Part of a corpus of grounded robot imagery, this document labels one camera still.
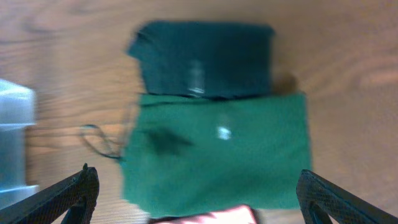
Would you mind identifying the pink printed garment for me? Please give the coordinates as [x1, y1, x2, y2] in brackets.
[147, 205, 259, 224]

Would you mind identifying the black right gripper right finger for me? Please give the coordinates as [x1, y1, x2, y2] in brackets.
[296, 169, 397, 224]

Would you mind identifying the dark navy garment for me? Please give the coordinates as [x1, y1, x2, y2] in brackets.
[126, 21, 274, 98]

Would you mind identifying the clear plastic storage bin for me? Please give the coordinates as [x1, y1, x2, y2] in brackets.
[0, 79, 40, 208]

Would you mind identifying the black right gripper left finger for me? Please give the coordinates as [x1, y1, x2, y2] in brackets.
[1, 164, 100, 224]

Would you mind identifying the thin black cord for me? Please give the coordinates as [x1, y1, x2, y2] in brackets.
[79, 93, 147, 161]

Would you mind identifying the dark green garment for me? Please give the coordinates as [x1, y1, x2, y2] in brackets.
[121, 93, 312, 217]

